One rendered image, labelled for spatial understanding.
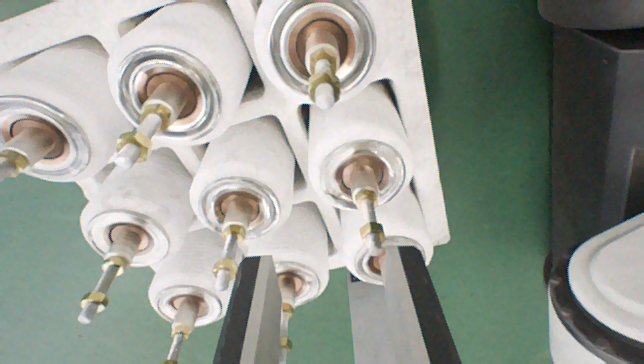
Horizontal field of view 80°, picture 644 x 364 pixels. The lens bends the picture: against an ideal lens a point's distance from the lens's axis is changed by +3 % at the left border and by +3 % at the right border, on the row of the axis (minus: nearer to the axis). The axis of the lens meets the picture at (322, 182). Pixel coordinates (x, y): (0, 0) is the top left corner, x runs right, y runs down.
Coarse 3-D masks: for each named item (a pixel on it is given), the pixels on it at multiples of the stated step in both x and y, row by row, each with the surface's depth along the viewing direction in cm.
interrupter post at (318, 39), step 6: (312, 36) 25; (318, 36) 24; (324, 36) 24; (330, 36) 25; (312, 42) 24; (318, 42) 23; (324, 42) 23; (330, 42) 24; (336, 42) 25; (306, 48) 25; (312, 48) 23; (318, 48) 23; (330, 48) 23; (336, 48) 24; (306, 54) 24; (336, 54) 24; (306, 60) 24; (306, 66) 24
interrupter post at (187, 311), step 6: (186, 300) 43; (192, 300) 43; (180, 306) 43; (186, 306) 42; (192, 306) 43; (198, 306) 44; (180, 312) 42; (186, 312) 42; (192, 312) 42; (180, 318) 41; (186, 318) 41; (192, 318) 42; (174, 324) 41; (180, 324) 41; (186, 324) 41; (192, 324) 42
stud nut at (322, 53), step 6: (324, 48) 23; (312, 54) 23; (318, 54) 23; (324, 54) 23; (330, 54) 23; (312, 60) 23; (330, 60) 23; (336, 60) 23; (312, 66) 23; (336, 66) 23; (312, 72) 23; (336, 72) 23
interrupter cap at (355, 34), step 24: (288, 0) 24; (312, 0) 24; (336, 0) 24; (288, 24) 25; (312, 24) 25; (336, 24) 25; (360, 24) 25; (288, 48) 26; (360, 48) 26; (288, 72) 27; (360, 72) 27
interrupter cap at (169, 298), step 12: (168, 288) 41; (180, 288) 41; (192, 288) 41; (156, 300) 42; (168, 300) 43; (180, 300) 43; (204, 300) 43; (216, 300) 43; (168, 312) 44; (204, 312) 44; (216, 312) 44; (204, 324) 45
